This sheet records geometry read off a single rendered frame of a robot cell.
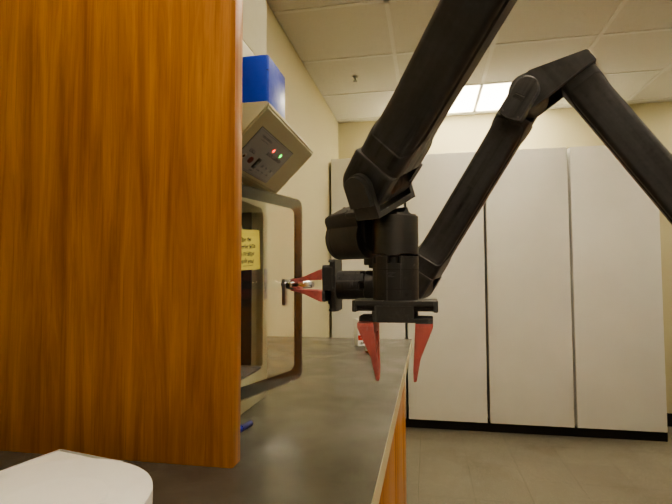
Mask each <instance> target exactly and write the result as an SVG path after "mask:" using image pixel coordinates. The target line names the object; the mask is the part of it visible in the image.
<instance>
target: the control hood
mask: <svg viewBox="0 0 672 504"><path fill-rule="evenodd" d="M262 126H263V127H264V128H265V129H266V130H268V131H269V132H270V133H271V134H272V135H273V136H274V137H275V138H276V139H277V140H279V141H280V142H281V143H282V144H283V145H284V146H285V147H286V148H287V149H289V150H290V151H291V152H292V153H293V155H292V156H291V157H290V158H289V159H288V160H287V161H286V162H285V163H284V164H283V165H282V167H281V168H280V169H279V170H278V171H277V172H276V173H275V174H274V175H273V176H272V177H271V178H270V180H269V181H268V182H267V183H264V182H262V181H261V180H259V179H257V178H255V177H254V176H252V175H250V174H248V173H246V172H245V171H243V170H242V182H244V183H246V184H248V185H250V186H252V187H255V188H259V189H263V190H266V191H270V192H273V193H277V192H278V191H279V190H280V189H281V188H282V187H283V186H284V185H285V184H286V183H287V182H288V181H289V179H290V178H291V177H292V176H293V175H294V174H295V173H296V172H297V171H298V170H299V169H300V168H301V167H302V166H303V164H304V163H305V162H306V161H307V160H308V159H309V158H310V157H311V156H312V155H313V150H312V149H311V148H310V147H309V145H308V144H307V143H306V142H305V141H304V140H303V139H302V138H301V137H300V136H299V135H298V134H297V132H296V131H295V130H294V129H293V128H292V127H291V126H290V125H289V124H288V123H287V122H286V120H285V119H284V118H283V117H282V116H281V115H280V114H279V113H278V112H277V111H276V110H275V109H274V107H273V106H272V105H271V104H270V103H269V102H268V101H259V102H246V103H242V148H243V147H244V146H245V145H246V144H247V142H248V141H249V140H250V139H251V138H252V137H253V136H254V135H255V134H256V133H257V132H258V130H259V129H260V128H261V127H262Z"/></svg>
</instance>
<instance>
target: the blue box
mask: <svg viewBox="0 0 672 504"><path fill-rule="evenodd" d="M285 92H286V91H285V77H284V76H283V74H282V73H281V72H280V70H279V69H278V67H277V66H276V65H275V63H274V62H273V61H272V59H271V58H270V56H269V55H257V56H246V57H243V63H242V103H246V102H259V101H268V102H269V103H270V104H271V105H272V106H273V107H274V109H275V110H276V111H277V112H278V113H279V114H280V115H281V116H282V117H283V118H284V119H285Z"/></svg>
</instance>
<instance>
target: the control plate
mask: <svg viewBox="0 0 672 504"><path fill-rule="evenodd" d="M273 149H276V151H275V152H274V153H272V151H273ZM245 153H246V156H245V157H244V158H242V170H243V171H245V172H246V173H248V174H250V175H252V176H254V177H255V178H257V179H259V180H261V181H262V182H264V183H267V182H268V181H269V180H270V178H271V177H272V176H273V175H274V174H275V173H276V172H277V171H278V170H279V169H280V168H281V167H282V165H283V164H284V163H285V162H286V161H287V160H288V159H289V158H290V157H291V156H292V155H293V153H292V152H291V151H290V150H289V149H287V148H286V147H285V146H284V145H283V144H282V143H281V142H280V141H279V140H277V139H276V138H275V137H274V136H273V135H272V134H271V133H270V132H269V131H268V130H266V129H265V128H264V127H263V126H262V127H261V128H260V129H259V130H258V132H257V133H256V134H255V135H254V136H253V137H252V138H251V139H250V140H249V141H248V142H247V144H246V145H245V146H244V147H243V148H242V155H243V154H245ZM281 154H282V157H281V158H278V157H279V155H281ZM250 157H253V158H254V160H253V161H252V162H251V163H248V162H247V160H248V159H249V158H250ZM258 158H260V159H261V160H262V161H261V162H260V163H259V164H258V165H257V166H256V167H255V168H254V169H253V168H251V166H252V165H253V164H254V163H255V162H256V161H257V160H258ZM263 164H264V168H260V166H261V165H263ZM266 167H268V171H266V170H265V171H264V169H265V168H266ZM269 170H272V173H268V172H269Z"/></svg>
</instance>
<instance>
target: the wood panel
mask: <svg viewBox="0 0 672 504"><path fill-rule="evenodd" d="M242 63H243V0H0V450H1V451H14V452H27V453H40V454H47V453H50V452H53V451H55V450H58V449H64V450H69V451H74V452H79V453H84V454H89V455H94V456H99V457H104V458H109V459H117V460H130V461H143V462H156V463H169V464H182V465H194V466H207V467H220V468H233V467H234V466H235V465H236V464H237V463H238V462H239V461H240V412H241V237H242Z"/></svg>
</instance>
